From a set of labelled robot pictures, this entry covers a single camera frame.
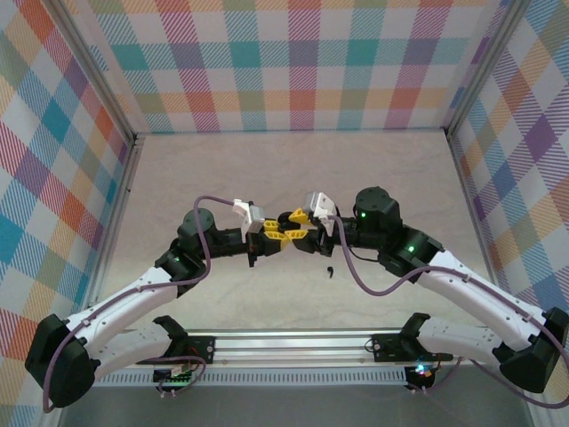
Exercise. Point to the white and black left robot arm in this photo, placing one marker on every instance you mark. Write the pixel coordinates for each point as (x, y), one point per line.
(115, 307)

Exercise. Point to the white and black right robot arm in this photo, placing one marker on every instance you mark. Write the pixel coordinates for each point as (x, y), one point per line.
(480, 289)

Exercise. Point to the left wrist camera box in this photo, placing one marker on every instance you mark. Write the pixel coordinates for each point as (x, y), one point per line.
(255, 218)

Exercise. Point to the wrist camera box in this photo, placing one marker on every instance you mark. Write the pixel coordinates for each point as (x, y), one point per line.
(318, 204)
(255, 218)

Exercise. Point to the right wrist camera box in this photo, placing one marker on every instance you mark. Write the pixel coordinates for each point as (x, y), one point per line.
(318, 204)

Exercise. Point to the aluminium side rail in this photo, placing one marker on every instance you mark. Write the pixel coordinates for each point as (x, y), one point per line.
(464, 178)
(126, 178)

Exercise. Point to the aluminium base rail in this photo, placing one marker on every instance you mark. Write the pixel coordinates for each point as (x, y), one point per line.
(289, 347)

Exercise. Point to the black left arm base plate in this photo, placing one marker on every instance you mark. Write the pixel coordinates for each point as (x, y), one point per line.
(200, 349)

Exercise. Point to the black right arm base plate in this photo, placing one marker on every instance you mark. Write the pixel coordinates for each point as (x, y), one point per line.
(391, 347)

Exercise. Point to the aluminium corner post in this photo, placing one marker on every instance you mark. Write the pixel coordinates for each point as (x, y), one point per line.
(482, 66)
(98, 66)

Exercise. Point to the aluminium frame leg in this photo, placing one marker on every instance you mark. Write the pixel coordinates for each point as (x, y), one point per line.
(531, 418)
(60, 420)

